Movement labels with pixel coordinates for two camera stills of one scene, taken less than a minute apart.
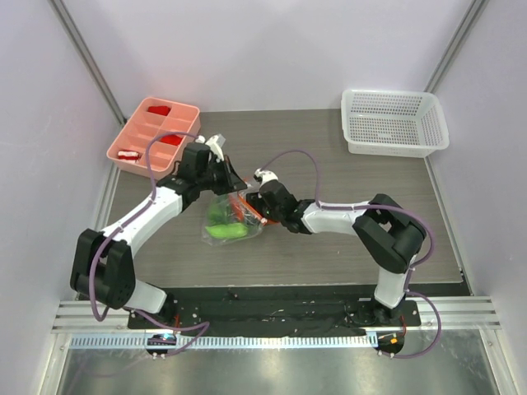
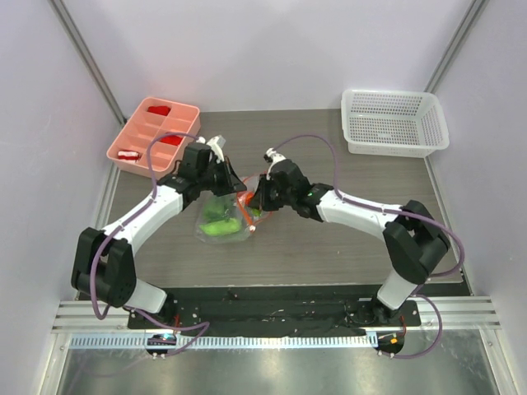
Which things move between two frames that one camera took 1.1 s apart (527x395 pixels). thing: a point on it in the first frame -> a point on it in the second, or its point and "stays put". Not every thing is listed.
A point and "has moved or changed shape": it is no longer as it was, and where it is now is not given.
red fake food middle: x=170 y=139 stays put
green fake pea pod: x=227 y=230 has moved or changed shape
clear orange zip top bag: x=230 y=218 has moved or changed shape
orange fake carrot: x=238 y=208 has moved or changed shape
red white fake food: x=130 y=155 stays put
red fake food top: x=162 y=110 stays put
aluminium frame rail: x=458 y=314 stays put
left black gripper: x=232 y=182 stays put
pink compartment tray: x=154 y=118 stays put
